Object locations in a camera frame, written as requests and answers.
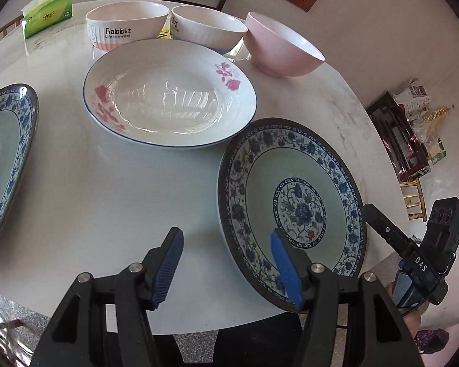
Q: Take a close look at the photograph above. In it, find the blue floral plate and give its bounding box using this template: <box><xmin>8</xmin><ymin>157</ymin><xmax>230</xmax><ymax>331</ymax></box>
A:
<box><xmin>217</xmin><ymin>118</ymin><xmax>366</xmax><ymax>312</ymax></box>
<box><xmin>0</xmin><ymin>84</ymin><xmax>39</xmax><ymax>230</ymax></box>

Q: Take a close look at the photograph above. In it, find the white pink rose plate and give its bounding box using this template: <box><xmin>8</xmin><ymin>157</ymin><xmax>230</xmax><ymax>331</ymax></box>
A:
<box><xmin>83</xmin><ymin>39</ymin><xmax>257</xmax><ymax>148</ymax></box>

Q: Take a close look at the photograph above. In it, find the large pink bowl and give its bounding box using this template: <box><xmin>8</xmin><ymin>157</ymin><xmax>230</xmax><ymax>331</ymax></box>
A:
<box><xmin>244</xmin><ymin>12</ymin><xmax>326</xmax><ymax>78</ymax></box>

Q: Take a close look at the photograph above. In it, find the white Rabbit bowl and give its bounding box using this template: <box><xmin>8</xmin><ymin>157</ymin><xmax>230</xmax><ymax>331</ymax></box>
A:
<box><xmin>85</xmin><ymin>1</ymin><xmax>170</xmax><ymax>51</ymax></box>

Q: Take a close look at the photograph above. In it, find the white blue striped bowl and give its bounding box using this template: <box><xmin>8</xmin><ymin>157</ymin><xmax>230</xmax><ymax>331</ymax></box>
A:
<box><xmin>170</xmin><ymin>5</ymin><xmax>248</xmax><ymax>55</ymax></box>

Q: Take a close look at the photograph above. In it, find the person right hand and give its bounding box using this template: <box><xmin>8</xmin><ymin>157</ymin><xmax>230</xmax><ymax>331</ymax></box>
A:
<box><xmin>403</xmin><ymin>303</ymin><xmax>429</xmax><ymax>338</ymax></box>

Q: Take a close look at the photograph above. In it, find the dark wood shelf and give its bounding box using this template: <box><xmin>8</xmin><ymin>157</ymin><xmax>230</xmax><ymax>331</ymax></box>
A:
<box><xmin>366</xmin><ymin>92</ymin><xmax>430</xmax><ymax>181</ymax></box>

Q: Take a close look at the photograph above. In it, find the light wooden chair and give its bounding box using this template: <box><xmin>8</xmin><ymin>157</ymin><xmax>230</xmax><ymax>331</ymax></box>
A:
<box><xmin>0</xmin><ymin>15</ymin><xmax>23</xmax><ymax>41</ymax></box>

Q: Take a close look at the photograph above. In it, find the green tissue pack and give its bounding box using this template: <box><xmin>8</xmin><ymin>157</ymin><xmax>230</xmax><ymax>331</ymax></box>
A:
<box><xmin>21</xmin><ymin>0</ymin><xmax>73</xmax><ymax>40</ymax></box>

